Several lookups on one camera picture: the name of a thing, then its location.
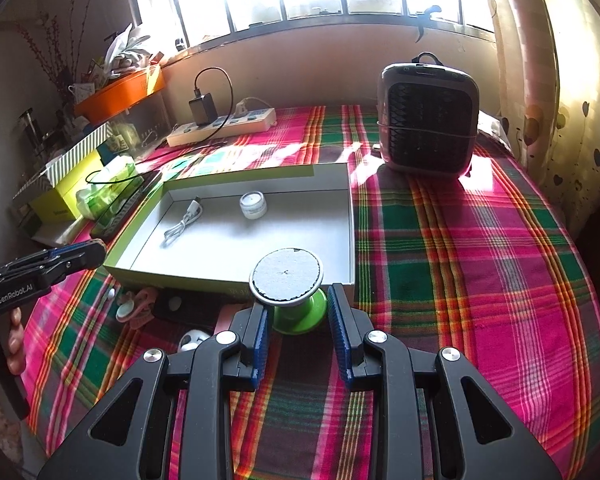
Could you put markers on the plaid bed cloth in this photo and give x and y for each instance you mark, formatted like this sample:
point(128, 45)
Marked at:
point(483, 263)

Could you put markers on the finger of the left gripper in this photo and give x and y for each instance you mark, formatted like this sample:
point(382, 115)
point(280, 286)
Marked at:
point(67, 251)
point(57, 269)

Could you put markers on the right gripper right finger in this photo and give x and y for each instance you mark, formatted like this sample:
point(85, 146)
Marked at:
point(431, 410)

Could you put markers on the white power strip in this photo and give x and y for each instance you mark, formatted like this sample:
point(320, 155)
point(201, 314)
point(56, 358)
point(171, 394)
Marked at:
point(253, 122)

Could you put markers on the pink case mint insert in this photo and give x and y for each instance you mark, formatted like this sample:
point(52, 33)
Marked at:
point(135, 308)

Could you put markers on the orange tray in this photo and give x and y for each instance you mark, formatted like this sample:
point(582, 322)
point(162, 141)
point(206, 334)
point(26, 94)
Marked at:
point(121, 95)

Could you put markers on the striped white box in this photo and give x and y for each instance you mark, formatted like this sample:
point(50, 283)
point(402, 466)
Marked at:
point(53, 172)

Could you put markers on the black charger adapter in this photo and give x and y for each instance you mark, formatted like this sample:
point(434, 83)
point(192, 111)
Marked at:
point(203, 108)

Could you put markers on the heart pattern curtain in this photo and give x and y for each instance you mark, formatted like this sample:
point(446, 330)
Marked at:
point(549, 70)

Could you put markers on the green white cardboard tray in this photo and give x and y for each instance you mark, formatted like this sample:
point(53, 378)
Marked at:
point(191, 234)

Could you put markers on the clear round candle jar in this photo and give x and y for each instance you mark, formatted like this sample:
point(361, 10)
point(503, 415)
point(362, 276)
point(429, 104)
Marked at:
point(253, 205)

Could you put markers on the pink black portable heater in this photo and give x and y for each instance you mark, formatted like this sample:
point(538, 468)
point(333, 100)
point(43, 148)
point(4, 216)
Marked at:
point(427, 117)

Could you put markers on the yellow box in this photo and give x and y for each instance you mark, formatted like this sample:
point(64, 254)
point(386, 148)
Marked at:
point(59, 204)

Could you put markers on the black rectangular remote device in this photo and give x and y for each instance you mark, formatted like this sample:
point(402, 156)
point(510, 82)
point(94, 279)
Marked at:
point(189, 308)

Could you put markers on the black smartphone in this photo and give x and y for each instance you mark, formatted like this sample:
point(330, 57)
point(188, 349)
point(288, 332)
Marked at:
point(120, 210)

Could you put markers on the white plug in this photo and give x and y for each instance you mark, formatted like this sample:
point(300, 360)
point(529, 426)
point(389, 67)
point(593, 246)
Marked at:
point(242, 109)

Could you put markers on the white panda dome toy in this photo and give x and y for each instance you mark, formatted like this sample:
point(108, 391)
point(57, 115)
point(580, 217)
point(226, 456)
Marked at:
point(191, 340)

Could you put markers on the green tissue pack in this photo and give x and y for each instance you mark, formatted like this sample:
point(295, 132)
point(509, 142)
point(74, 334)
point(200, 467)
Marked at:
point(103, 186)

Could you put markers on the pink clip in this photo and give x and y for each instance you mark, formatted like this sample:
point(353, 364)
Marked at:
point(230, 317)

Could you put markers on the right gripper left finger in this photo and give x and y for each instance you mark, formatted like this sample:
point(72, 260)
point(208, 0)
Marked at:
point(128, 433)

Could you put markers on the person left hand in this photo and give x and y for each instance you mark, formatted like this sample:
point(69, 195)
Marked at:
point(12, 341)

